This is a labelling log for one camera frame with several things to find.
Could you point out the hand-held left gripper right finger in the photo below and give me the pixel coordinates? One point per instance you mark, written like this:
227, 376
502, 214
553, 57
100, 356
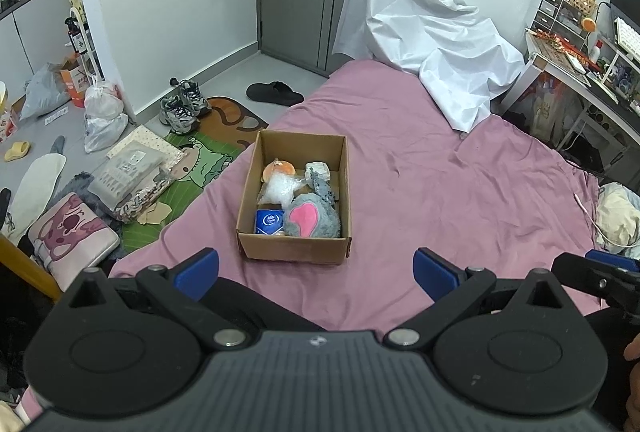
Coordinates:
435, 275

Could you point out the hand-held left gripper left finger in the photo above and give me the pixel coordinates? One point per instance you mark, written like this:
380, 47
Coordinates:
197, 273

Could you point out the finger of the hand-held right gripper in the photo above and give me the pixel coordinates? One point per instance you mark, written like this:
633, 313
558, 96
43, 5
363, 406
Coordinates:
585, 274

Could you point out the blue tissue pack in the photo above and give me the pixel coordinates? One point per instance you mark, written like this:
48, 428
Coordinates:
269, 221

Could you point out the cardboard box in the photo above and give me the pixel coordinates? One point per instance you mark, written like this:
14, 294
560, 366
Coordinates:
292, 252

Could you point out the clear bag of white pellets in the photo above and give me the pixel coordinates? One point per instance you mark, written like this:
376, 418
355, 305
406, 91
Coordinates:
280, 189

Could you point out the grey plush toy pink ear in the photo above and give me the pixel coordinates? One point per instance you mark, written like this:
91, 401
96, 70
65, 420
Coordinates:
312, 217

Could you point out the small denim plush toy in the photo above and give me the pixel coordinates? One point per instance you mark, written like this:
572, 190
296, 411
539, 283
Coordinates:
321, 186

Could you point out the white round soft item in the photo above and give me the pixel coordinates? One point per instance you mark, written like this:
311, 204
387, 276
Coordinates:
320, 170

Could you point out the person's right hand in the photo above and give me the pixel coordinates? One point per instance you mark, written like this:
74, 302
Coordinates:
633, 349

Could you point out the cream blanket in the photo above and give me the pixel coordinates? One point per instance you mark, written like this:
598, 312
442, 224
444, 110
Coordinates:
620, 212

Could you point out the pink bed sheet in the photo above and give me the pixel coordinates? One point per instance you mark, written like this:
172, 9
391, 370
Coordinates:
440, 192

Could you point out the green cartoon floor mat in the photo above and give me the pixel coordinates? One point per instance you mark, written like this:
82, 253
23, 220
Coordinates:
200, 162

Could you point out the clear wrapped package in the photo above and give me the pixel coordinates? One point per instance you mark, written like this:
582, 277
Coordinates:
125, 177

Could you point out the orange plush toy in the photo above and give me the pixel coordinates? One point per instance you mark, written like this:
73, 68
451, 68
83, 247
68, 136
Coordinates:
279, 168

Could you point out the pink cartoon cushion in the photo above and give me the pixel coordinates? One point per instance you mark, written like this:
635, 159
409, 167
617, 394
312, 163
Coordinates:
70, 232

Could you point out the beige flat package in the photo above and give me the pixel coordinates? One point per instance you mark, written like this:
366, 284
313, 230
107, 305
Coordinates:
145, 142

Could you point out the grey sneaker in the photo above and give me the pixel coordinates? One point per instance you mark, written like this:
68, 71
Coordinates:
196, 96
176, 115

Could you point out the printed plastic bag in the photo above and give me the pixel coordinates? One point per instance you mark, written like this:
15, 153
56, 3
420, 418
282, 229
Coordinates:
545, 107

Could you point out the white plastic bag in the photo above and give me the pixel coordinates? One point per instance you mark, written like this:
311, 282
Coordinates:
104, 117

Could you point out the cream long cushion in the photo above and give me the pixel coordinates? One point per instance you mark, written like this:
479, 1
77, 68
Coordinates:
35, 187

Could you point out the black slipper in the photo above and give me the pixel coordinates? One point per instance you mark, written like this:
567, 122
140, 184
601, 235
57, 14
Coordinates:
275, 93

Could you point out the white desk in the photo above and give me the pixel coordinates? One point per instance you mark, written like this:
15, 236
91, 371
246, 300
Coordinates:
555, 62

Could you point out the yellow slipper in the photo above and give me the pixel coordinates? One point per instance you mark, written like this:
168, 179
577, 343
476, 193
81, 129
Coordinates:
17, 151

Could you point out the orange carton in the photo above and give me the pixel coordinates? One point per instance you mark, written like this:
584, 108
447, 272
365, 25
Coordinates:
75, 80

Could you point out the grey plastic bag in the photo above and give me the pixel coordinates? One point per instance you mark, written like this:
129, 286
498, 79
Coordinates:
44, 92

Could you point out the white sheet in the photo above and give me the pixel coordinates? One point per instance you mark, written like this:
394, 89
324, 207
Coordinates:
430, 37

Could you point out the white keyboard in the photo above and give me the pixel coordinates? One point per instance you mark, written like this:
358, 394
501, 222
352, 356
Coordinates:
627, 37

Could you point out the orange round figure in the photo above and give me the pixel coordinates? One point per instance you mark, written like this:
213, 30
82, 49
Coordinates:
589, 24

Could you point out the dark spray bottle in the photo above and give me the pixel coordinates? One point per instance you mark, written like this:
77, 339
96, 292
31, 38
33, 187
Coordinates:
77, 40

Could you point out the small drawer organizer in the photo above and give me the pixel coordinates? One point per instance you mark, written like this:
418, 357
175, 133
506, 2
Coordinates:
552, 12

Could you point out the white cabinet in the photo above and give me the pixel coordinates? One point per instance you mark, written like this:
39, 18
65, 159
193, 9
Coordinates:
35, 32

